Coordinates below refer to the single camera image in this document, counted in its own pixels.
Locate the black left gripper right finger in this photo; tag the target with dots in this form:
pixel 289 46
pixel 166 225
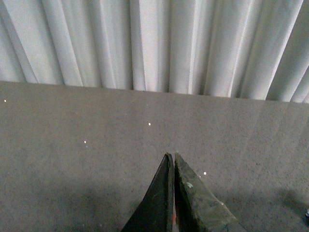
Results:
pixel 197 208

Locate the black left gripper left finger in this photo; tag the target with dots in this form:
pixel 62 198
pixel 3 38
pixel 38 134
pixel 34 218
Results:
pixel 155 212

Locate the white pleated curtain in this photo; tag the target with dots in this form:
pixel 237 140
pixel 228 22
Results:
pixel 253 49

